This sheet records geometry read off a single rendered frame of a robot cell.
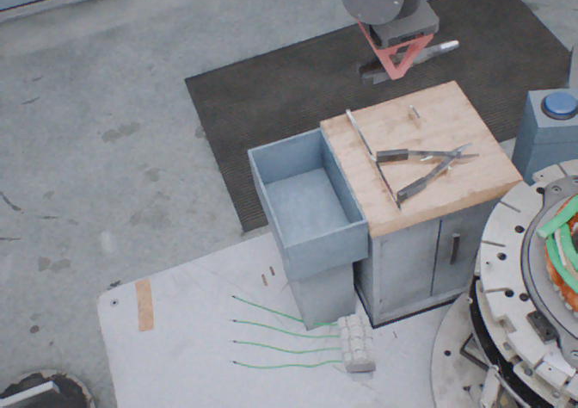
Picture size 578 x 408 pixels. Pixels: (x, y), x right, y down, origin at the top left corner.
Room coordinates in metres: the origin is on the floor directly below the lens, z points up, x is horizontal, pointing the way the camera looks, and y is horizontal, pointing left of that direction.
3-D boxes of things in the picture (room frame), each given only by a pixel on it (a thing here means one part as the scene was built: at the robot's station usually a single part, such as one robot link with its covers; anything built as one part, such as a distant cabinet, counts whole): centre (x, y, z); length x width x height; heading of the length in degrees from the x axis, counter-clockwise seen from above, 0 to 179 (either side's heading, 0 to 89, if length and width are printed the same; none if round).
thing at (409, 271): (0.57, -0.18, 0.91); 0.19 x 0.19 x 0.26; 10
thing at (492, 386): (0.32, -0.22, 0.91); 0.02 x 0.02 x 0.21
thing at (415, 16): (0.61, -0.15, 1.30); 0.10 x 0.07 x 0.07; 10
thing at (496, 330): (0.33, -0.21, 1.05); 0.09 x 0.04 x 0.01; 14
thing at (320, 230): (0.55, -0.03, 0.92); 0.17 x 0.11 x 0.28; 10
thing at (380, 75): (0.60, -0.13, 1.19); 0.04 x 0.01 x 0.02; 101
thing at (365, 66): (0.62, -0.13, 1.19); 0.04 x 0.01 x 0.02; 101
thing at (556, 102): (0.63, -0.39, 1.04); 0.04 x 0.04 x 0.01
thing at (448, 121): (0.58, -0.18, 1.05); 0.20 x 0.19 x 0.02; 100
